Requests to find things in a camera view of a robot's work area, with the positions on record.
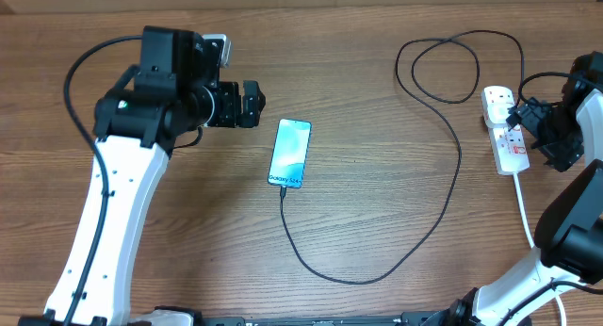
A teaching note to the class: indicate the smartphone with lit screen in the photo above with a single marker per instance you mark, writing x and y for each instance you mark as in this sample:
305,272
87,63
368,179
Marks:
289,155

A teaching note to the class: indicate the white power strip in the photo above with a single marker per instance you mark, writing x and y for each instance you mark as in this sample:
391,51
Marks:
508,144

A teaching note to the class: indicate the white charger plug adapter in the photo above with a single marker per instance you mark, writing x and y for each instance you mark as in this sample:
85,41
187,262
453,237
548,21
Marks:
496,114

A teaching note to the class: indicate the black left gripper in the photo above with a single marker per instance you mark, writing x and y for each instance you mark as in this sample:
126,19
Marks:
231,115

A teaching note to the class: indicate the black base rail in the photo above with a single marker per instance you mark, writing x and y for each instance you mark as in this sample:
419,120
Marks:
172,317

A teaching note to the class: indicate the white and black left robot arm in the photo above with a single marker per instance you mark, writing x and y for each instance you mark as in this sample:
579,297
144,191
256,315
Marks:
175,88

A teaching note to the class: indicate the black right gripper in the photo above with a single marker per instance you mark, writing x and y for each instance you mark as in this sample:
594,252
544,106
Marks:
564,154

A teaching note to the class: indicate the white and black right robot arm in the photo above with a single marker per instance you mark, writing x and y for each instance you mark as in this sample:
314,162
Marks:
567,250

